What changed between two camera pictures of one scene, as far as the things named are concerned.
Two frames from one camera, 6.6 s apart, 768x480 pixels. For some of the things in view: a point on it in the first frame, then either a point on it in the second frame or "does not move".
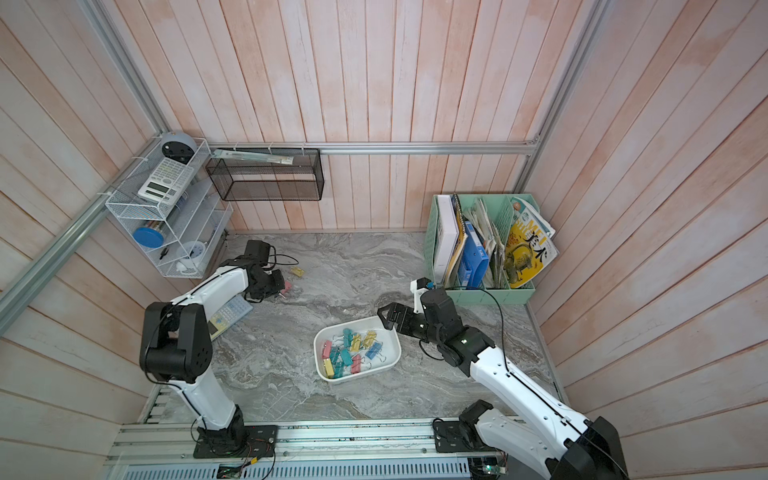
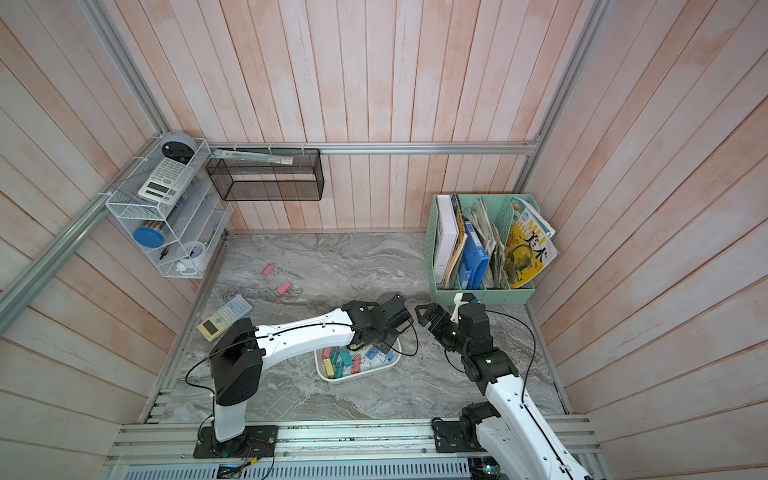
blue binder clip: [374, 350] does not move
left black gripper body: [271, 283] → [384, 342]
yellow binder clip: [328, 367] does not move
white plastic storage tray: [354, 348] does not move
